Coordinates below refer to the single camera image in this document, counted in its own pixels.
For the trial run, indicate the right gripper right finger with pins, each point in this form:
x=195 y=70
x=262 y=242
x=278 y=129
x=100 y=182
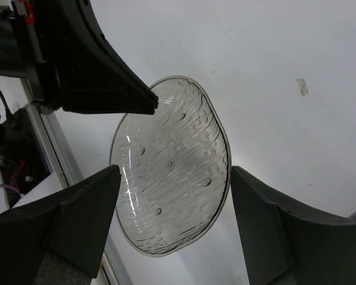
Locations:
x=285 y=241

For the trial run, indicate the aluminium rail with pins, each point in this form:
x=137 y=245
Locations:
x=64 y=172

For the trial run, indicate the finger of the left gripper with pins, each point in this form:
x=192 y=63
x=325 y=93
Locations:
x=91 y=77

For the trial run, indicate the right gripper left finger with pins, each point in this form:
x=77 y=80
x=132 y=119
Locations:
x=59 y=239

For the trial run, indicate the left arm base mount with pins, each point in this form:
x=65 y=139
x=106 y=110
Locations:
x=22 y=163

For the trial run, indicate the smoky grey glass plate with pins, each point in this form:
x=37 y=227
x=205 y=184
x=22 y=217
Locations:
x=175 y=167

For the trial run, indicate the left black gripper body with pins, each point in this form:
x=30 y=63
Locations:
x=30 y=39

